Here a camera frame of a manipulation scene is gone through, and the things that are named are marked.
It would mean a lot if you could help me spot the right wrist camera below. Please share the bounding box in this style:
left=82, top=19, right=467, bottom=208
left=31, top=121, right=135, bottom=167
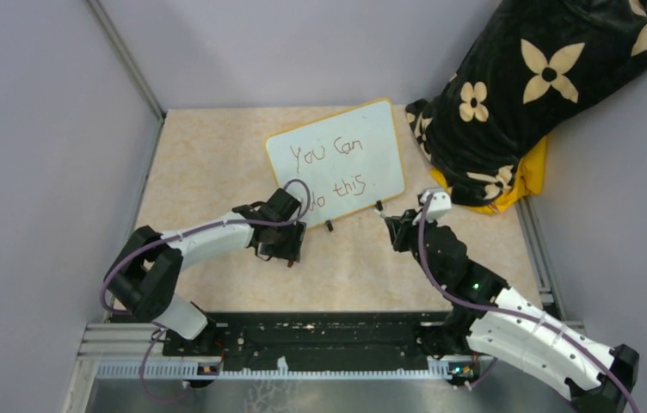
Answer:
left=413, top=187, right=452, bottom=225

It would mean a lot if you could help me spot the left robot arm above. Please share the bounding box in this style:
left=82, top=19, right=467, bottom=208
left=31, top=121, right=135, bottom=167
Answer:
left=101, top=188, right=309, bottom=356

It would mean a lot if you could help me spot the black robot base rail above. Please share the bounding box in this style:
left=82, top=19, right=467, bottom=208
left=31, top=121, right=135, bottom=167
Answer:
left=109, top=310, right=498, bottom=380

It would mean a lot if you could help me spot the black floral blanket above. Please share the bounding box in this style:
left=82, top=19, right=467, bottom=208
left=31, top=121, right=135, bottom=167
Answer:
left=405, top=0, right=647, bottom=207

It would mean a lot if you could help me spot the aluminium frame post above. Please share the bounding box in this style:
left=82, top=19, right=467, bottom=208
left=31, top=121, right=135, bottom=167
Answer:
left=83, top=0, right=166, bottom=122

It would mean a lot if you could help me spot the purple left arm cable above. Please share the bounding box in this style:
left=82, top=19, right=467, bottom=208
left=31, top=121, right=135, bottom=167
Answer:
left=100, top=178, right=312, bottom=403

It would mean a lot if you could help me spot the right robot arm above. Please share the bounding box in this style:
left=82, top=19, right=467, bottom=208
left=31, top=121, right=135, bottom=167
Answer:
left=384, top=209, right=639, bottom=412

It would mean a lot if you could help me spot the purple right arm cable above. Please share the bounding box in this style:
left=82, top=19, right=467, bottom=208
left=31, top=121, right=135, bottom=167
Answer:
left=417, top=192, right=644, bottom=413

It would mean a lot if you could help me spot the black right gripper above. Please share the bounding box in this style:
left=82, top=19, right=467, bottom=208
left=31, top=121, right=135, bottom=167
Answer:
left=386, top=207, right=444, bottom=288

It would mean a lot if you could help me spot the aluminium frame rail right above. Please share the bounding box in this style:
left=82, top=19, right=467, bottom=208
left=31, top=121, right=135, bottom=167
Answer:
left=515, top=196, right=587, bottom=335

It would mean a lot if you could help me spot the yellow cloth under blanket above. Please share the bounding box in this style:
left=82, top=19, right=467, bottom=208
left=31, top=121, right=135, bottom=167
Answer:
left=416, top=133, right=548, bottom=214

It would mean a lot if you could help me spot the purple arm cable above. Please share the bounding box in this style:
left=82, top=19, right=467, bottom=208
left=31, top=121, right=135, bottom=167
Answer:
left=100, top=178, right=312, bottom=403
left=417, top=192, right=644, bottom=413

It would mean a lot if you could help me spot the yellow framed whiteboard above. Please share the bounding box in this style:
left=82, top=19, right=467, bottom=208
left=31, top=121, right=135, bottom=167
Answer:
left=264, top=99, right=405, bottom=227

